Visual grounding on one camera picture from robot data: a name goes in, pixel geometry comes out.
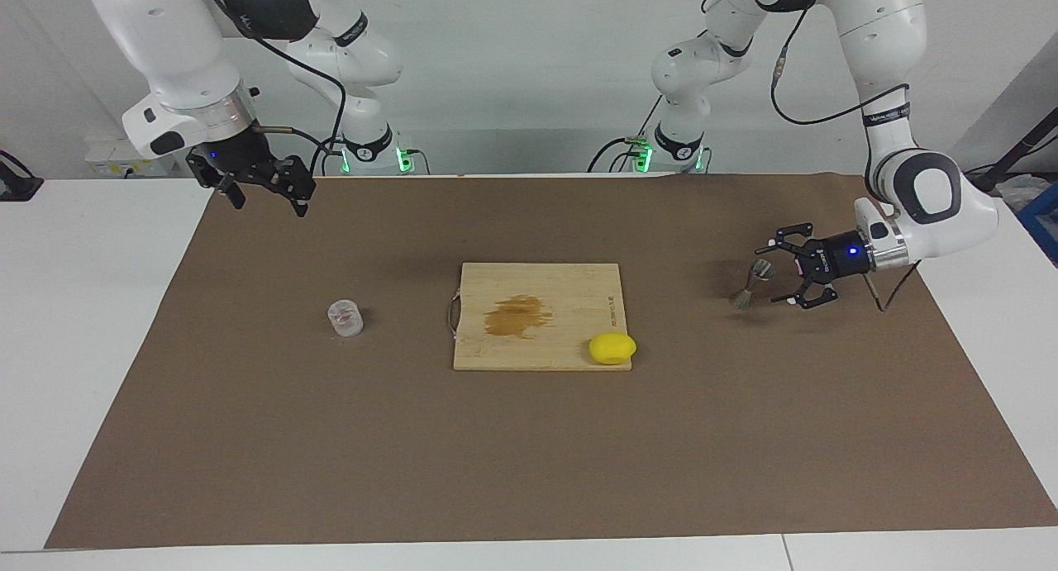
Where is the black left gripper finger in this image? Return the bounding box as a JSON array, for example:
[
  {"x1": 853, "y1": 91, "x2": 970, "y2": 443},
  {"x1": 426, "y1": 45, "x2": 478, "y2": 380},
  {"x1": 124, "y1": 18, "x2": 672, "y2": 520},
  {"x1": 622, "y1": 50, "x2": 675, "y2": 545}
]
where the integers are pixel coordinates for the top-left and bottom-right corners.
[
  {"x1": 770, "y1": 277, "x2": 838, "y2": 311},
  {"x1": 754, "y1": 221, "x2": 817, "y2": 256}
]

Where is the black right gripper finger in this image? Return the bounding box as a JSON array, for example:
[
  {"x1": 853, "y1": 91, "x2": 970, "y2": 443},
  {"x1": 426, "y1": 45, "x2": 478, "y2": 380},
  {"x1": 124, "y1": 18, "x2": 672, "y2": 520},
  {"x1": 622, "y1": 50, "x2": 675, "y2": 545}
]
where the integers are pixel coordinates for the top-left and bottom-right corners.
[
  {"x1": 266, "y1": 155, "x2": 318, "y2": 219},
  {"x1": 210, "y1": 173, "x2": 247, "y2": 212}
]

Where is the metal double jigger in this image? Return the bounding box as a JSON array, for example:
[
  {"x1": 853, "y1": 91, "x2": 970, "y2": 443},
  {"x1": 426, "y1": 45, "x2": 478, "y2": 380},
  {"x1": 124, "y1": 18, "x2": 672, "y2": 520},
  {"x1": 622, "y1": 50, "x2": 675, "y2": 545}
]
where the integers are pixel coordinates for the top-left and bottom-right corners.
[{"x1": 729, "y1": 259, "x2": 776, "y2": 311}]

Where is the clear plastic cup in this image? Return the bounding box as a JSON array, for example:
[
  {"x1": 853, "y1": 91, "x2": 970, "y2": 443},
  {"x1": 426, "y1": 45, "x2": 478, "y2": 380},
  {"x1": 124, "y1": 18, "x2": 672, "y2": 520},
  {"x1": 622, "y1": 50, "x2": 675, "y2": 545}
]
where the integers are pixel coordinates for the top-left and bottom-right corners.
[{"x1": 327, "y1": 300, "x2": 365, "y2": 338}]

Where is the white power strip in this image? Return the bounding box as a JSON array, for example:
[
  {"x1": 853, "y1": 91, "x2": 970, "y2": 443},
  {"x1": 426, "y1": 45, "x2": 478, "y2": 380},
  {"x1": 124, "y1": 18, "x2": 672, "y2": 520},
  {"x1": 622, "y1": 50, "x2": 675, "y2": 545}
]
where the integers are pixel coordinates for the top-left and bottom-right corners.
[{"x1": 85, "y1": 137, "x2": 179, "y2": 178}]

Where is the clear plastic bag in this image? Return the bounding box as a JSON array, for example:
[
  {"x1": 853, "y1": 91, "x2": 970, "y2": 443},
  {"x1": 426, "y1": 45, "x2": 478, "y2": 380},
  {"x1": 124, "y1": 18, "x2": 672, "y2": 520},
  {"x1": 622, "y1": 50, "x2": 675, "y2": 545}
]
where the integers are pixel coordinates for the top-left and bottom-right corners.
[{"x1": 998, "y1": 174, "x2": 1044, "y2": 212}]

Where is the yellow lemon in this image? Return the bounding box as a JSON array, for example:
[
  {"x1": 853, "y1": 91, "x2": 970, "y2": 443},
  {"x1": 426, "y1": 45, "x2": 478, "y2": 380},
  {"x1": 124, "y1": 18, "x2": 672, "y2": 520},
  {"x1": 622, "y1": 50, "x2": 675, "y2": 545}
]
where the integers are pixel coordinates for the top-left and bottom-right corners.
[{"x1": 589, "y1": 333, "x2": 638, "y2": 365}]

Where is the blue box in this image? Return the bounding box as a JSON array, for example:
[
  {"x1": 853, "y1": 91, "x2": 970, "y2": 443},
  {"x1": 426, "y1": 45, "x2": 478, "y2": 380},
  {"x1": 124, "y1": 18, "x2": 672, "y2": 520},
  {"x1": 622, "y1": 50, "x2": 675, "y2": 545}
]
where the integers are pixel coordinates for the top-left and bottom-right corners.
[{"x1": 1017, "y1": 181, "x2": 1058, "y2": 266}]

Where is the black clamp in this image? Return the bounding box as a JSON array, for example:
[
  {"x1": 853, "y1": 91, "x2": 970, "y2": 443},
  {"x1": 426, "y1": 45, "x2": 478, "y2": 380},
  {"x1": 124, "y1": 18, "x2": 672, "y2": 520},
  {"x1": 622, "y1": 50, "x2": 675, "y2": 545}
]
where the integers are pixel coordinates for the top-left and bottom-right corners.
[{"x1": 0, "y1": 150, "x2": 44, "y2": 202}]

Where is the black stand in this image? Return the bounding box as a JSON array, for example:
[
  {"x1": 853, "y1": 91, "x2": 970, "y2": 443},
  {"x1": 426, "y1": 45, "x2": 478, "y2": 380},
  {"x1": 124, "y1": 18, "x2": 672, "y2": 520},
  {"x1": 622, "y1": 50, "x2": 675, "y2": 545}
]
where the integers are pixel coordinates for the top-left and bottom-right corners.
[{"x1": 963, "y1": 107, "x2": 1058, "y2": 196}]

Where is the bamboo cutting board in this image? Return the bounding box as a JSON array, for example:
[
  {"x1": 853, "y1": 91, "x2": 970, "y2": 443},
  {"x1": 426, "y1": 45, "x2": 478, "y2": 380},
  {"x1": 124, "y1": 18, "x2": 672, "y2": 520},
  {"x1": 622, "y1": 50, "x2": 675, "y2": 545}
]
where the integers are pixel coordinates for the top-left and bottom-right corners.
[{"x1": 447, "y1": 263, "x2": 633, "y2": 372}]

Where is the brown table mat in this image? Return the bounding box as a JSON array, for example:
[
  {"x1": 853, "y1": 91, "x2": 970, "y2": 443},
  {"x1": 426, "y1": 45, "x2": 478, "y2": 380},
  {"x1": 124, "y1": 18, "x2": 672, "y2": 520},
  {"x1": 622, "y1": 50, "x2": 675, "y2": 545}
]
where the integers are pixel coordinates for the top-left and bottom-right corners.
[{"x1": 45, "y1": 174, "x2": 1058, "y2": 549}]

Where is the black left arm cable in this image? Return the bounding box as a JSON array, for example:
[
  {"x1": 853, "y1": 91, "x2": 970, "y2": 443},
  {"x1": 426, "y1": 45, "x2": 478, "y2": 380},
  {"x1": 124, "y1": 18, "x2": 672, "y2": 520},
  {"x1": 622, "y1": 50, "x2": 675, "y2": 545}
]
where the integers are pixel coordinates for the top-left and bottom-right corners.
[{"x1": 701, "y1": 0, "x2": 922, "y2": 312}]

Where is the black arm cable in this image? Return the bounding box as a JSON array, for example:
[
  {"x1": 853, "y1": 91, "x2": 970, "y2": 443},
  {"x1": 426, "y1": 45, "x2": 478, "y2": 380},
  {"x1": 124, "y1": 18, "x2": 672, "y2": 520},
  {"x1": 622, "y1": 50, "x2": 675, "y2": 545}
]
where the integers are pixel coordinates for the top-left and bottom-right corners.
[
  {"x1": 203, "y1": 0, "x2": 348, "y2": 155},
  {"x1": 701, "y1": 0, "x2": 922, "y2": 312}
]

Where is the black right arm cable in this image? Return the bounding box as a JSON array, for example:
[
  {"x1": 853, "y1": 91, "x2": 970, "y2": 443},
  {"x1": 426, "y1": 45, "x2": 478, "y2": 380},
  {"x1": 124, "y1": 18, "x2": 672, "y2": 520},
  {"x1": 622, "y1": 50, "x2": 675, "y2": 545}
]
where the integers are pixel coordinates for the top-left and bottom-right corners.
[{"x1": 203, "y1": 0, "x2": 348, "y2": 155}]

